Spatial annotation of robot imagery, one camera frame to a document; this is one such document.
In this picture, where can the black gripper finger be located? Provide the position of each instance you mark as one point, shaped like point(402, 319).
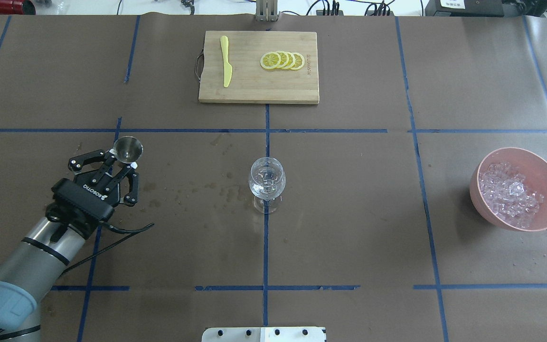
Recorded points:
point(129, 172)
point(76, 163)

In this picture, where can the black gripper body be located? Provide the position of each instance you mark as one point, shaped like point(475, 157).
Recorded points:
point(104, 187)

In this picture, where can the steel double jigger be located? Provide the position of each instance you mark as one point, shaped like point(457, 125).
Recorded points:
point(127, 149)

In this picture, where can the clear wine glass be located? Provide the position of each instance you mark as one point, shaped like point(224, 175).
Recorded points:
point(267, 180)

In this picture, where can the clear ice cubes pile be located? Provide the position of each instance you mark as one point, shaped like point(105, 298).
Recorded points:
point(506, 193)

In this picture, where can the pink ice bowl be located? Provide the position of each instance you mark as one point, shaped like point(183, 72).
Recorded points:
point(535, 170)

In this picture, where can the bamboo cutting board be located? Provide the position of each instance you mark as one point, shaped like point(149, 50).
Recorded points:
point(251, 84)

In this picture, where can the red thermos bottle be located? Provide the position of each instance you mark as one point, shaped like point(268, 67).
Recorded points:
point(17, 7)

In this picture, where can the yellow plastic knife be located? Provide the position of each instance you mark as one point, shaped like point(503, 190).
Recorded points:
point(226, 65)

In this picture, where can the lemon slice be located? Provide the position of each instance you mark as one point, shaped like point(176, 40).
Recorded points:
point(290, 60)
point(299, 61)
point(270, 60)
point(282, 59)

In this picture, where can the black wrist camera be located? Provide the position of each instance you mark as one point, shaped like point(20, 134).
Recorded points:
point(73, 218)

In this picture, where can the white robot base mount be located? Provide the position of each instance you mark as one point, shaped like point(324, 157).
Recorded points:
point(265, 334)

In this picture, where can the aluminium frame post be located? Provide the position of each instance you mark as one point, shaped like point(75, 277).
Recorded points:
point(266, 10)

